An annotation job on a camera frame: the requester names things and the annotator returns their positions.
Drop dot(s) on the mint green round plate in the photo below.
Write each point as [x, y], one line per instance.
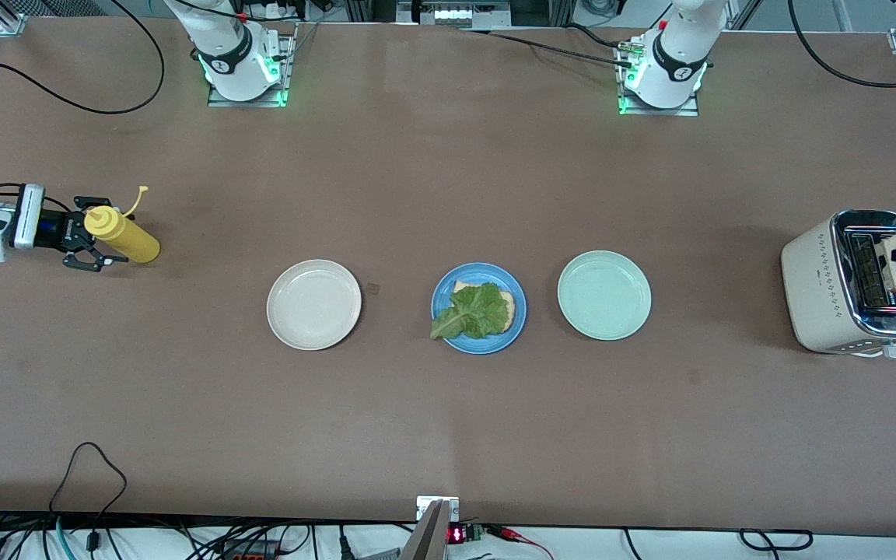
[603, 295]

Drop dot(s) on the green lettuce leaf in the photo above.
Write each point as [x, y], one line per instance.
[475, 311]

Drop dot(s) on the cream chrome toaster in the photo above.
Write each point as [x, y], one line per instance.
[810, 295]

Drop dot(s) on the grey metal camera mount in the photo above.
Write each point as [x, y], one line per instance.
[432, 537]

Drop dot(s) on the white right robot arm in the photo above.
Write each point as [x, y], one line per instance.
[222, 39]

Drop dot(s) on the small red LED board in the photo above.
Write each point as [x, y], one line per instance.
[457, 535]

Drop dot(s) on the yellow mustard squeeze bottle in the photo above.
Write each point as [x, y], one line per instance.
[133, 243]

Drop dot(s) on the blue round plate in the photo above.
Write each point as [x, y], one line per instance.
[442, 295]

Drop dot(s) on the beige round plate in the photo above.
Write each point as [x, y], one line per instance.
[313, 305]

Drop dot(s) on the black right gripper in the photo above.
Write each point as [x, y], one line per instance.
[54, 232]

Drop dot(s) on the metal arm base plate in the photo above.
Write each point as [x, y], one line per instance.
[658, 112]
[246, 103]

